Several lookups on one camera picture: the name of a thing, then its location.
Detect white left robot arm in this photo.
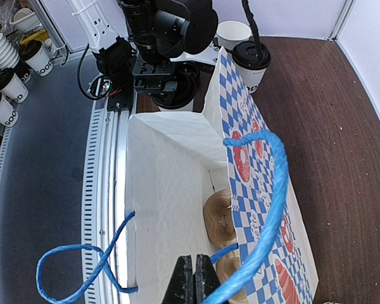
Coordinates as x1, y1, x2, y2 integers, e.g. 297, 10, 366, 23
69, 1, 219, 89

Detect black plastic cup lid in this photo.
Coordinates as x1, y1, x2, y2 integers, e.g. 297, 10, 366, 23
232, 41, 271, 70

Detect background spare paper cups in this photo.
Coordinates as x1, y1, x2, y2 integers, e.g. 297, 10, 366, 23
0, 6, 54, 129

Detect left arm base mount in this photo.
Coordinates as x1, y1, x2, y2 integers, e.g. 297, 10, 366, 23
77, 37, 135, 111

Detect aluminium front rail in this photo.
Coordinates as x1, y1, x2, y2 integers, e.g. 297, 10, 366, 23
81, 98, 137, 303

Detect brown pulp cup carrier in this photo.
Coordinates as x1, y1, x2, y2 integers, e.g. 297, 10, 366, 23
203, 188, 241, 284

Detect black plastic lid stack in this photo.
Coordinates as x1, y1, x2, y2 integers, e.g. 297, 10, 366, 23
180, 61, 200, 80

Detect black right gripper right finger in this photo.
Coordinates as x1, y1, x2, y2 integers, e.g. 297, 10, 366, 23
194, 254, 220, 303

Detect white paper coffee cup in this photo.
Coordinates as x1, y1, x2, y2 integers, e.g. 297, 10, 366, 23
237, 66, 266, 94

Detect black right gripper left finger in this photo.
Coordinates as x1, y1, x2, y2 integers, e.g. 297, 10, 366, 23
161, 255, 194, 304

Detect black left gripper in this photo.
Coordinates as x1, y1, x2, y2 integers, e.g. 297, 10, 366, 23
132, 56, 178, 95

